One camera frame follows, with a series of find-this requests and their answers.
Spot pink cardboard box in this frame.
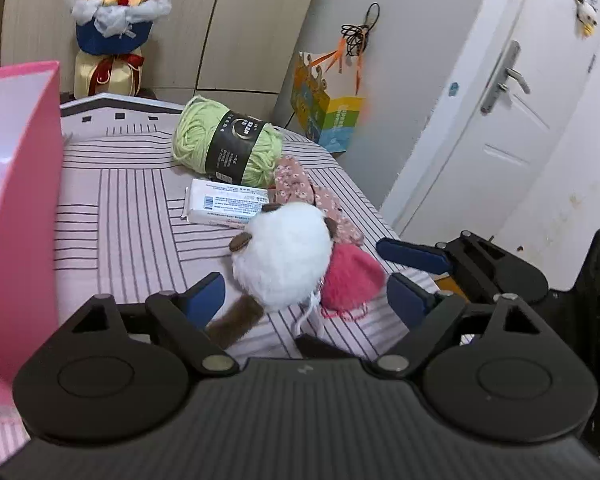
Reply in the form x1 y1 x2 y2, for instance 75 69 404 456
0 60 66 403

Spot white plush toy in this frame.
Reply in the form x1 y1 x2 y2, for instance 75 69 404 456
205 201 338 348

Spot colourful gift bag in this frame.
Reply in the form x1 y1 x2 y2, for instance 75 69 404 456
290 35 371 155

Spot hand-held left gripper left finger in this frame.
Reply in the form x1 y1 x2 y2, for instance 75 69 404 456
55 272 241 376

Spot silver door handle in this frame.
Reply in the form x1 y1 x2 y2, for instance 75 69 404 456
480 40 531 115

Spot pink floral cloth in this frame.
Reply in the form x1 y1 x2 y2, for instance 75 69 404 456
272 155 366 248

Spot white wipes packet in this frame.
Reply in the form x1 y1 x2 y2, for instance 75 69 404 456
180 178 271 229

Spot beige wardrobe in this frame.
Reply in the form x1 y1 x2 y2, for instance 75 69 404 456
0 0 326 96

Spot black hanging cables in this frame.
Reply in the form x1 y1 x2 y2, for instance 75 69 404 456
340 2 381 58

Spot green yarn ball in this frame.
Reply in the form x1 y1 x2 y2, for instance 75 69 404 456
172 96 285 188

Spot white door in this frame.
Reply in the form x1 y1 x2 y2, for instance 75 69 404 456
380 0 600 238

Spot small duck plush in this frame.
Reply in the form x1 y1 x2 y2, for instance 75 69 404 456
572 0 598 38

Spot striped bed sheet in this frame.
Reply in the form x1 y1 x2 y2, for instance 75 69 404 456
0 92 441 466

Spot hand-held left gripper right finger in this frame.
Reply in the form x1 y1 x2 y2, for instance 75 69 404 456
370 275 556 376

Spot crochet flower bouquet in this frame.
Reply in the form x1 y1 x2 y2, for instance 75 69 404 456
62 0 173 98

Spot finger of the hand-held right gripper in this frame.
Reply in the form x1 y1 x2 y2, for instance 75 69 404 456
376 230 551 306

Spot pink fluffy hat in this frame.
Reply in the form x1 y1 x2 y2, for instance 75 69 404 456
321 244 387 322

